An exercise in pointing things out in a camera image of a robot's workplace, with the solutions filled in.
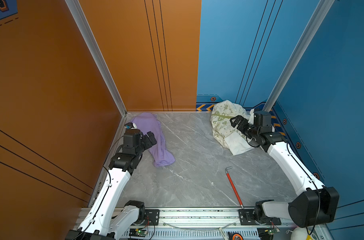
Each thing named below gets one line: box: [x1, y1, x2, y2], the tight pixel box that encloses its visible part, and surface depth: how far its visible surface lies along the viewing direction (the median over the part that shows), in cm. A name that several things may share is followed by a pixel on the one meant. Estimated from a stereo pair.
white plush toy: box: [290, 227, 308, 240], surface depth 65 cm
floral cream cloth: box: [210, 99, 255, 156], surface depth 107 cm
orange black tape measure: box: [232, 233, 244, 240], surface depth 67 cm
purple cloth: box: [130, 112, 176, 168], surface depth 95 cm
